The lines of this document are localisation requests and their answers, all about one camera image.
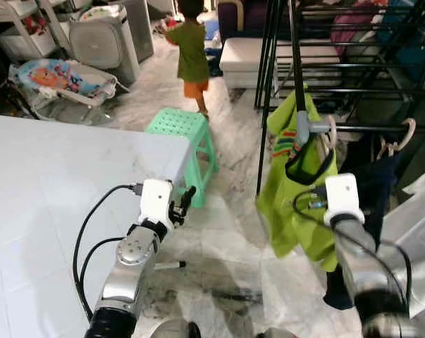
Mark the lime green shirt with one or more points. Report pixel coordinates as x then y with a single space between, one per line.
282 204

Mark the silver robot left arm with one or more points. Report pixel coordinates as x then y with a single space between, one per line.
131 267

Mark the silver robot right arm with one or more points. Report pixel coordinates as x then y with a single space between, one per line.
360 267

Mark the green plastic stool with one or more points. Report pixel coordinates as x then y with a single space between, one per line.
177 123

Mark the grey robot left leg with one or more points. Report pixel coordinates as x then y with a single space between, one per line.
173 329

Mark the grey robot leg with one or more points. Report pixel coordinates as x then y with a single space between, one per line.
173 329
275 333

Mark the pale blue folding table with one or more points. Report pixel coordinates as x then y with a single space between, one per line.
57 197

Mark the dark shoes pile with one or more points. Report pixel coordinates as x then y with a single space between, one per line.
214 62

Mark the child in green shirt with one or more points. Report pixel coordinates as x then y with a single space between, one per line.
191 49

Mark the white ottoman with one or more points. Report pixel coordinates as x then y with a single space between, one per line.
244 60

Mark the grey robot right leg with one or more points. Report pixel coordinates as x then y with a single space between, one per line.
275 333

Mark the blue floor mat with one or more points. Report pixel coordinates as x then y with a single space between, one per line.
212 29

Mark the black metal drying rack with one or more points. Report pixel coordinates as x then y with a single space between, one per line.
295 63

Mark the colourful baby bouncer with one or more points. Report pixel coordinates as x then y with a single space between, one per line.
64 77

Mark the grey air purifier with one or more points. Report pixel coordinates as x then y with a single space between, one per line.
103 42

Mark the tall grey appliance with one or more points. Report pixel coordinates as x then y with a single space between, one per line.
138 24

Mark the purple armchair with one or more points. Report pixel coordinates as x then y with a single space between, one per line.
230 21

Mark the navy blue garment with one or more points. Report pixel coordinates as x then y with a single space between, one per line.
378 190

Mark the white shelf rack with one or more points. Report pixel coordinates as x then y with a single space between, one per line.
15 42

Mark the magenta garment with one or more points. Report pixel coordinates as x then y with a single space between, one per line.
353 32

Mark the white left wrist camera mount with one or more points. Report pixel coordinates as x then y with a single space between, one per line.
156 201

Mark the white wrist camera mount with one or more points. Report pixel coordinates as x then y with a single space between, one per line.
156 201
342 197

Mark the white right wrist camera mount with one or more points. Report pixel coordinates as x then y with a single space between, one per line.
342 197

